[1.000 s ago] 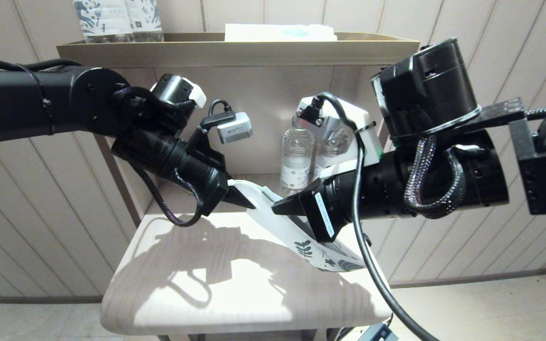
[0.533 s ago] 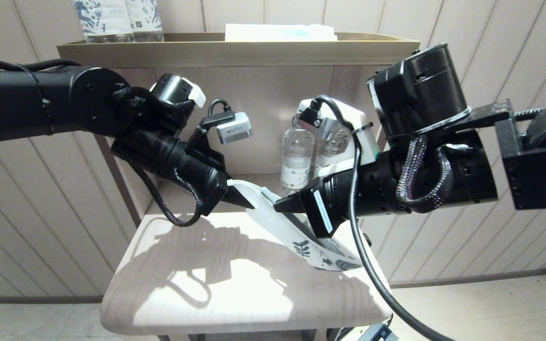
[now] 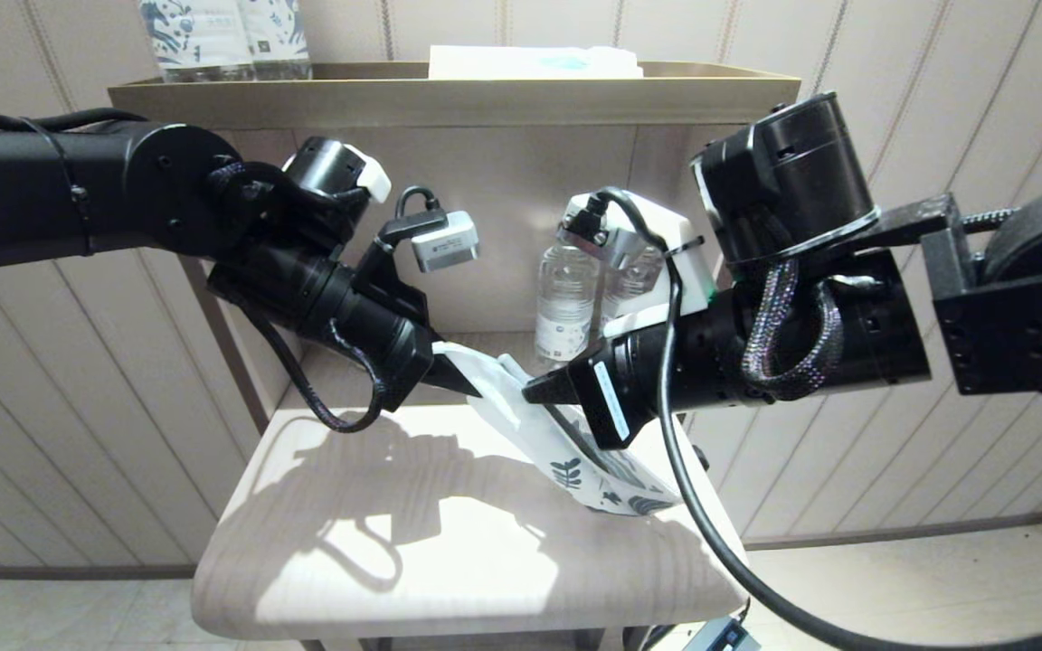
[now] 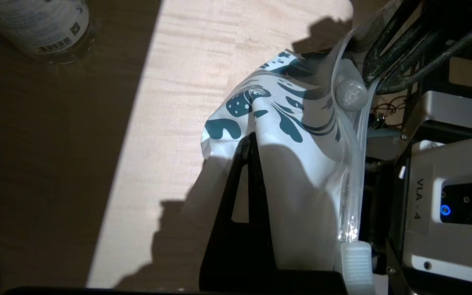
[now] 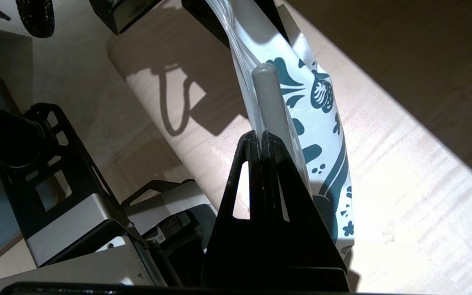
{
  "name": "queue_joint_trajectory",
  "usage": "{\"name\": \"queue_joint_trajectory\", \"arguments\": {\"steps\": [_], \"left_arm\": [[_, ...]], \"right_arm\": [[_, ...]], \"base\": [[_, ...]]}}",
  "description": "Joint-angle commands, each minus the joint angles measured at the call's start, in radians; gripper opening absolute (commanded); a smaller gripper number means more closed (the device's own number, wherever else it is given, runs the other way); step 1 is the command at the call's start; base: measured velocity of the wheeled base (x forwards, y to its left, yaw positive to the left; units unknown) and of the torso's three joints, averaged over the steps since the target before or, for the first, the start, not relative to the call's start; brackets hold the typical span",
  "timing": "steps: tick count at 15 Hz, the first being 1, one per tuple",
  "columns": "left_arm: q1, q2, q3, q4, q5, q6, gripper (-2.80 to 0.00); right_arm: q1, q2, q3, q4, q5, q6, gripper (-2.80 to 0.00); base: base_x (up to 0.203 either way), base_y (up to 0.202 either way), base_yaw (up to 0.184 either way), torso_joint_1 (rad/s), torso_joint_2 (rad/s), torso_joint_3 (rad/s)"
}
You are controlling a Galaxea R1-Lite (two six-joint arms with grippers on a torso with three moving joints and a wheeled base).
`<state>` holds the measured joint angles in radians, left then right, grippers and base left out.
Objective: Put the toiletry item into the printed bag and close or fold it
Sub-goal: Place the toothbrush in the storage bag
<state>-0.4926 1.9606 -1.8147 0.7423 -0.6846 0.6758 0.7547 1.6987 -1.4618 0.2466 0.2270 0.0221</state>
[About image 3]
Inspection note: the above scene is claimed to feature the white floral plastic bag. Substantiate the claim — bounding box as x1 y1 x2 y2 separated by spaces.
435 341 685 518

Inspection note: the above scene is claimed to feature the clear plastic water bottle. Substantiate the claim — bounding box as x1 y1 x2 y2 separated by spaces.
535 212 599 363
601 249 667 328

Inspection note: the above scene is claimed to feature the blue electronic device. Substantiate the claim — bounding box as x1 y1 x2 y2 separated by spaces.
684 618 762 651

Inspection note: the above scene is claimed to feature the beige wooden shelf unit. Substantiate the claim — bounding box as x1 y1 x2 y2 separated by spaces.
109 61 802 651

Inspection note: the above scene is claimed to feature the white tissue pack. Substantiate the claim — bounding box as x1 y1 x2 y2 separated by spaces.
429 45 644 80

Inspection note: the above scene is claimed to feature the black right camera cable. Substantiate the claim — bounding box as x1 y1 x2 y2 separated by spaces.
580 187 1042 651

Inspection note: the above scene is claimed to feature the black camera cable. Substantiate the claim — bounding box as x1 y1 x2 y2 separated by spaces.
376 185 450 250
580 187 1042 651

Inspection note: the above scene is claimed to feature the braided left arm cable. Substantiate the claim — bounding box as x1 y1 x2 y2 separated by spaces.
241 303 386 435

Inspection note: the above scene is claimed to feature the braided arm cable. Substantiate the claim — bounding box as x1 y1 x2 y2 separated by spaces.
740 258 848 403
241 303 386 435

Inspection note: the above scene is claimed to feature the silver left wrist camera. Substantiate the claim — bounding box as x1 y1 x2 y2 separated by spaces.
411 211 480 274

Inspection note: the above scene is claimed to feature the black left camera cable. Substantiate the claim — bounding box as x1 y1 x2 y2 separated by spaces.
376 185 450 250

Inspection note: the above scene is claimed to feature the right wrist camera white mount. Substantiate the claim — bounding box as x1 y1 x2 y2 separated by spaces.
557 190 716 337

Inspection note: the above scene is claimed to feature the braided right arm cable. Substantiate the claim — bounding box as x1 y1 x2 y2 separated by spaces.
740 258 848 403

